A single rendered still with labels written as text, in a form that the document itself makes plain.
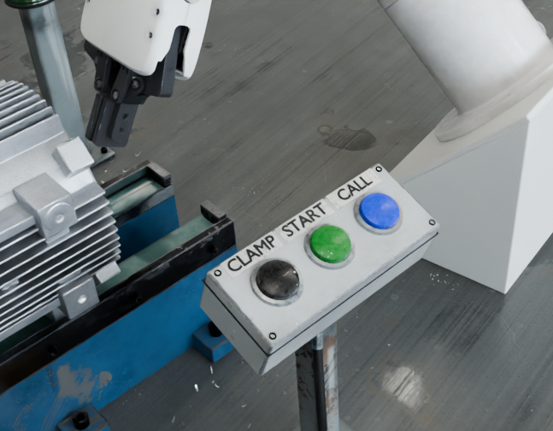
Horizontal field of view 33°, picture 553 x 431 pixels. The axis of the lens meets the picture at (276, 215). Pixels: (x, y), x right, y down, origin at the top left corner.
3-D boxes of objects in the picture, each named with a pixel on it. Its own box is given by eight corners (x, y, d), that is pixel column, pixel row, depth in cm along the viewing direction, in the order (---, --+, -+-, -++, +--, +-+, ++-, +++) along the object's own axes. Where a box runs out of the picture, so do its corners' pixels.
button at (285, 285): (272, 316, 63) (277, 304, 61) (244, 285, 64) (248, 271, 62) (304, 293, 64) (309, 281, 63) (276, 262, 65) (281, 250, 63)
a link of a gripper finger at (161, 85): (196, 84, 68) (150, 108, 72) (177, -14, 69) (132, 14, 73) (184, 82, 67) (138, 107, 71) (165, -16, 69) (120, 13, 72)
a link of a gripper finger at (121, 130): (167, 82, 72) (144, 160, 74) (144, 67, 74) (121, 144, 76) (134, 79, 70) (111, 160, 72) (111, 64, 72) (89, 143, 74)
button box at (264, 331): (259, 380, 64) (272, 346, 60) (196, 305, 66) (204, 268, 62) (423, 258, 72) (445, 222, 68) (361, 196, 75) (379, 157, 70)
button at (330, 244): (325, 279, 65) (331, 266, 63) (297, 249, 66) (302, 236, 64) (355, 258, 66) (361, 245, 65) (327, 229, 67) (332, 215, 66)
